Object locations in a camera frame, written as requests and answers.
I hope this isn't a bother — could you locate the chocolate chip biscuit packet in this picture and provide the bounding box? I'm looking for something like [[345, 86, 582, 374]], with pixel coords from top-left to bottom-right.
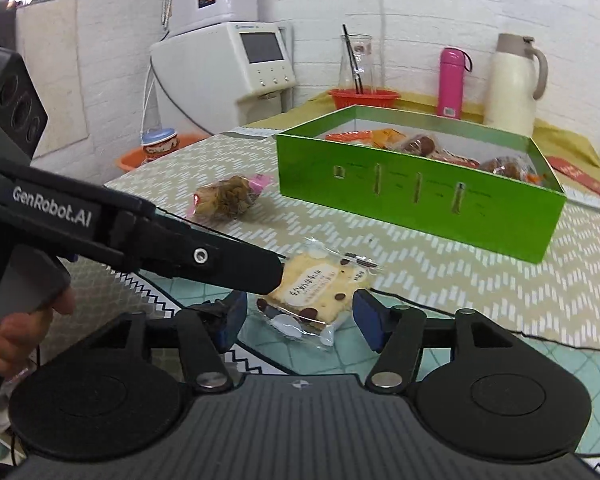
[[256, 238, 382, 349]]

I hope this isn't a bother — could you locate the cream thermal jug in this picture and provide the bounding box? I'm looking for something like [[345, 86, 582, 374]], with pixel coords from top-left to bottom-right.
[[483, 32, 548, 138]]

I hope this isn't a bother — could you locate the left hand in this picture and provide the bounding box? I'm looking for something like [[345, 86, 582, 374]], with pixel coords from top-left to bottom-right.
[[0, 286, 76, 378]]

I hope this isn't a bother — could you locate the green cardboard box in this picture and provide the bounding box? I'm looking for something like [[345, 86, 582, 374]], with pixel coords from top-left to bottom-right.
[[275, 106, 567, 263]]

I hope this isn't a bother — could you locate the mustard yellow cloth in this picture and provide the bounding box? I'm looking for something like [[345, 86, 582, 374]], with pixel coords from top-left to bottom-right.
[[247, 91, 600, 174]]

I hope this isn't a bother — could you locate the pink thermos bottle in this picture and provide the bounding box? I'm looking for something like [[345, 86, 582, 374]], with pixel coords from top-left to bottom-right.
[[437, 47, 474, 119]]

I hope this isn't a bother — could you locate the pink fried snack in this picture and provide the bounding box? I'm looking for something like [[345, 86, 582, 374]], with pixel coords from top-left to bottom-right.
[[187, 174, 273, 221]]

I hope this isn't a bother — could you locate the black straw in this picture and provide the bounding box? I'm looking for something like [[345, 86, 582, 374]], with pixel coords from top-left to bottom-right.
[[342, 24, 364, 94]]

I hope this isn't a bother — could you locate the white water dispenser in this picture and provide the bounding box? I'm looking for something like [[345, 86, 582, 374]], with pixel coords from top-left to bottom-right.
[[150, 22, 297, 134]]

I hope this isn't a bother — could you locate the clear round pastry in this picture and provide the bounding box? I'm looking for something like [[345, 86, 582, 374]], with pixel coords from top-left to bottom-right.
[[393, 134, 437, 157]]

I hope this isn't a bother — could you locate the orange plastic basin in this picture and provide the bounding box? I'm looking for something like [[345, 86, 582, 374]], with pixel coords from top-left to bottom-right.
[[114, 133, 208, 172]]

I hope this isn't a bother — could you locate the teal grid floor mat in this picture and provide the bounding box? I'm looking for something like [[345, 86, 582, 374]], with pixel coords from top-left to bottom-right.
[[139, 268, 600, 461]]

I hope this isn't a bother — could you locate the red plastic basket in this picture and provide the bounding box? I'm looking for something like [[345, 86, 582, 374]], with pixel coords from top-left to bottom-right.
[[328, 89, 401, 110]]

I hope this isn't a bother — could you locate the orange snack bag in box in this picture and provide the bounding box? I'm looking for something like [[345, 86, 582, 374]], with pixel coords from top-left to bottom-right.
[[372, 128, 407, 150]]

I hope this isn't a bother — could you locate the red envelope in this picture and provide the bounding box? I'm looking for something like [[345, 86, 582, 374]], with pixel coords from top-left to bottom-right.
[[547, 156, 600, 196]]

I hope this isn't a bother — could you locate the blue lidded cup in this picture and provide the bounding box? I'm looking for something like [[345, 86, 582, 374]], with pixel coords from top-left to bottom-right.
[[140, 128, 178, 162]]

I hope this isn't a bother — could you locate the glass carafe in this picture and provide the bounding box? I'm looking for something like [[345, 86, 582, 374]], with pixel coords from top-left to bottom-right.
[[338, 34, 376, 93]]

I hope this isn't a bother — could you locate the chevron patterned table mat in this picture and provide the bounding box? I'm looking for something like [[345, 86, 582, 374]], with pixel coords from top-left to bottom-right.
[[218, 183, 600, 349]]

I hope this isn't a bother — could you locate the orange snack packet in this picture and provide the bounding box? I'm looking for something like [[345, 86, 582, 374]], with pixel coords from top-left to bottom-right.
[[479, 156, 544, 185]]

